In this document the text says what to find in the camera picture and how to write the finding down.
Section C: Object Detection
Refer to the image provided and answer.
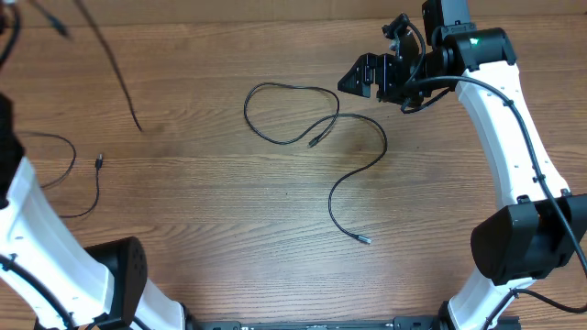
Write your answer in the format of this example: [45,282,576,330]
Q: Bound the long black usb cable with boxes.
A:
[243,82,389,245]

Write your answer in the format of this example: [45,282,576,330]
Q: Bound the black cable bundle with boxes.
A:
[0,0,144,134]

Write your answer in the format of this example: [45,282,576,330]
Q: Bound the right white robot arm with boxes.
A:
[338,0,586,329]

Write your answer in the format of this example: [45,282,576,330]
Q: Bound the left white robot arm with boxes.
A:
[1,97,195,329]

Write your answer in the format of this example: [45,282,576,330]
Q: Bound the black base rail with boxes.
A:
[194,316,438,330]

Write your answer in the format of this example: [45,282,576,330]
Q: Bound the thin black cable far left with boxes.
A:
[17,131,105,220]

